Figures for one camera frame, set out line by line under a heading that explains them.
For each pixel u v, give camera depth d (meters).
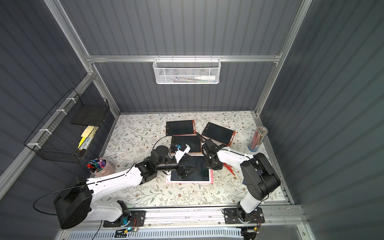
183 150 0.67
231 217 0.73
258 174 0.46
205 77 0.90
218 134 1.09
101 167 0.80
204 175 0.89
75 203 0.41
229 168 0.91
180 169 0.65
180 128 1.12
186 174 0.65
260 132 0.85
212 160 0.69
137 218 0.73
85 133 0.73
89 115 0.81
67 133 0.73
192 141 1.05
